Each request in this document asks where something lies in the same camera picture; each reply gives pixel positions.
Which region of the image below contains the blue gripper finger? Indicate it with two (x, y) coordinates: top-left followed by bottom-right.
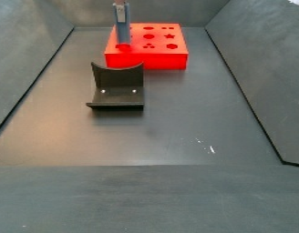
(114, 0), (130, 45)

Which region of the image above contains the red shape sorter block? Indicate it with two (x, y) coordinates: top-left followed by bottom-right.
(105, 23), (189, 69)

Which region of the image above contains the black curved holder stand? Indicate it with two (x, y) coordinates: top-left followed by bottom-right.
(87, 63), (145, 109)

